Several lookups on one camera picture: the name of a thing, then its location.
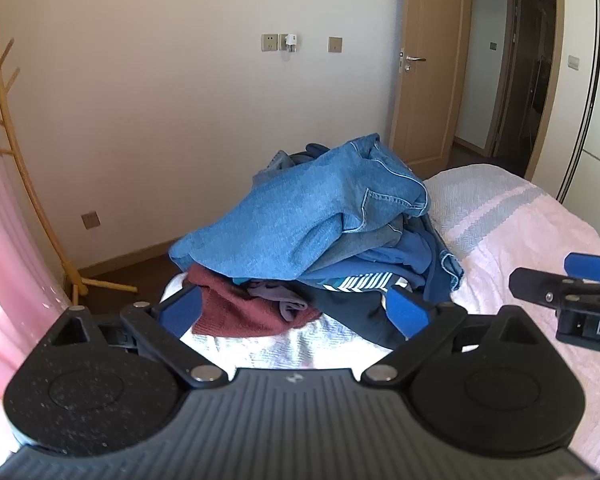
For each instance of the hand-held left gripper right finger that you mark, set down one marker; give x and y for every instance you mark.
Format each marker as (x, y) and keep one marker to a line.
(405, 310)

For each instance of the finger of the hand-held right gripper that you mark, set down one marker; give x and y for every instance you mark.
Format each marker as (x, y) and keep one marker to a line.
(595, 267)
(535, 285)

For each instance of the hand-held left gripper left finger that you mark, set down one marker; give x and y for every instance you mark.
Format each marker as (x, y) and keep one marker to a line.
(182, 310)

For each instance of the blue denim jeans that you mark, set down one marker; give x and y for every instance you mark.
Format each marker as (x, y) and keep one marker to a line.
(290, 200)

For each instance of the navy garment with striped print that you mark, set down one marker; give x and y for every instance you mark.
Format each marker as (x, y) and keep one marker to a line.
(360, 310)

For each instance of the pink fleece blanket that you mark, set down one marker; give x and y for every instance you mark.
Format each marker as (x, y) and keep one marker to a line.
(530, 240)

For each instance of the dark blue frayed garment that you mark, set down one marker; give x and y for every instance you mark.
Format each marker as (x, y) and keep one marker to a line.
(415, 255)

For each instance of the maroon knit sweater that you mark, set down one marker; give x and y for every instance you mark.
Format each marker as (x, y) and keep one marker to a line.
(240, 310)

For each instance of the faded grey-blue garment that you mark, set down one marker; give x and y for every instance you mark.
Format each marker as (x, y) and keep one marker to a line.
(370, 240)

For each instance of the grey purple cloth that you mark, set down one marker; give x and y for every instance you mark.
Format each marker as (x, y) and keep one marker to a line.
(285, 297)

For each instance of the pink curtain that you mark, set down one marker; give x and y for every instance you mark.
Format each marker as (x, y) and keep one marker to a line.
(10, 270)

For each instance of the dark brown hallway door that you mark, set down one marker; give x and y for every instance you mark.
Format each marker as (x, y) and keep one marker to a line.
(520, 85)

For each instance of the wooden coat rack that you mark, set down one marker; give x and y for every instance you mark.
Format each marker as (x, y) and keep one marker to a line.
(30, 180)

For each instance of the light wooden door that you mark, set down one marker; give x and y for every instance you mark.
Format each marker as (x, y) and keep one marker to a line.
(430, 85)

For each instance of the low beige wall socket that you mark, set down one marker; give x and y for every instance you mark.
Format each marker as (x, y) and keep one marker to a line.
(90, 220)

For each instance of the beige switch beside wardrobe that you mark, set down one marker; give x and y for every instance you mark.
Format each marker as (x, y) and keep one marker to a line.
(573, 61)

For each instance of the wooden door frame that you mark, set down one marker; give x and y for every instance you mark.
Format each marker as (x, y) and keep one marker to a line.
(560, 10)

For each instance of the beige wall switch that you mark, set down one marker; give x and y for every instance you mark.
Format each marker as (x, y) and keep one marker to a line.
(335, 44)

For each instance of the white wall plug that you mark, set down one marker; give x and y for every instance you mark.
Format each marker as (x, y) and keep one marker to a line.
(290, 42)

